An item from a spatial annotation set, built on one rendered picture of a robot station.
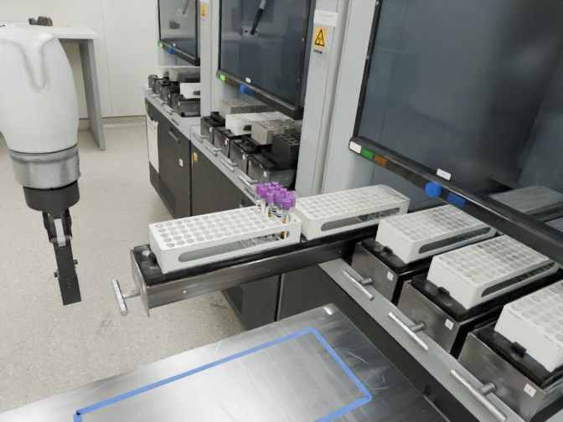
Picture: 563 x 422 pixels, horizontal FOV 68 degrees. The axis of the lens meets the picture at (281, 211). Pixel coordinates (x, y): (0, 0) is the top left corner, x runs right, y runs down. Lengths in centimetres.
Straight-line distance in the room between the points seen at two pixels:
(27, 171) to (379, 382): 57
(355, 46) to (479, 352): 69
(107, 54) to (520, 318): 395
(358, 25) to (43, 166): 72
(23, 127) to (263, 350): 45
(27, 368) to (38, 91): 136
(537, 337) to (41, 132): 78
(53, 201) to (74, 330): 129
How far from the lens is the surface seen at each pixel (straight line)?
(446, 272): 83
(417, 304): 86
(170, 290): 80
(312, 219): 89
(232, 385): 60
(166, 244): 78
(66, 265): 75
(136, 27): 428
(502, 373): 79
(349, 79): 106
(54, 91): 64
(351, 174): 108
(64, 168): 68
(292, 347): 65
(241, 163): 142
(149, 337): 185
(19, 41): 64
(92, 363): 180
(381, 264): 90
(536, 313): 81
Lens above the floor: 129
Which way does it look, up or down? 28 degrees down
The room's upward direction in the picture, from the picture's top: 6 degrees clockwise
